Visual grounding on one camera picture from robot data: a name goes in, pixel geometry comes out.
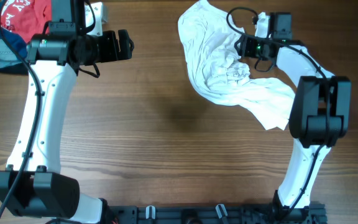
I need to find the white t-shirt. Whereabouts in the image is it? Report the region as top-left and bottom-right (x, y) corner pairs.
(178, 1), (295, 130)

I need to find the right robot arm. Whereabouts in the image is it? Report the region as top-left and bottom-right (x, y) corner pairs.
(235, 34), (351, 223)

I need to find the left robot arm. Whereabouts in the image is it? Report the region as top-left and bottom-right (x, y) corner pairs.
(0, 1), (134, 223)

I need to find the red folded shirt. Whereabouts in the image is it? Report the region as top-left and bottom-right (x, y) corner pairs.
(1, 0), (52, 43)

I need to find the black folded garment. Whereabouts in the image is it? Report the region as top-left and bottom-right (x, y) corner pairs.
(0, 63), (28, 75)

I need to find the navy blue folded garment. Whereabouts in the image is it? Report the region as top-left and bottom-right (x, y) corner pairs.
(0, 1), (27, 58)

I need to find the right black cable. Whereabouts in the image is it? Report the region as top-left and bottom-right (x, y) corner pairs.
(226, 6), (332, 215)

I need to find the black cable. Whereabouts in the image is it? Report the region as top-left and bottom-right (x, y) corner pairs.
(0, 0), (45, 224)
(226, 6), (332, 215)

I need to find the left black cable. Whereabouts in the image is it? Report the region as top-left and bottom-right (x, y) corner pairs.
(0, 0), (45, 224)

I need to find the right white rail clip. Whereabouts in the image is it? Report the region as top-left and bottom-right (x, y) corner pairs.
(215, 203), (227, 219)

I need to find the white rail clip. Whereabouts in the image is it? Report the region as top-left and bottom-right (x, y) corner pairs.
(145, 205), (156, 220)
(215, 203), (227, 219)

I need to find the left white rail clip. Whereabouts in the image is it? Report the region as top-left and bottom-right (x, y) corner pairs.
(145, 205), (156, 220)

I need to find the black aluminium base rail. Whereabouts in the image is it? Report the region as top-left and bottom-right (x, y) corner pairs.
(110, 203), (328, 224)

